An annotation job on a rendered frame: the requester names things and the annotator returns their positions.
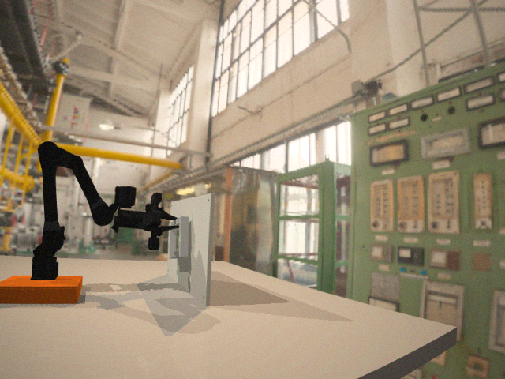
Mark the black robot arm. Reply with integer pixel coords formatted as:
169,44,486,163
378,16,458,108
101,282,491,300
30,141,161,280

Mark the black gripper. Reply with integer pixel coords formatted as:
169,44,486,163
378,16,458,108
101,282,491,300
133,193,179,250

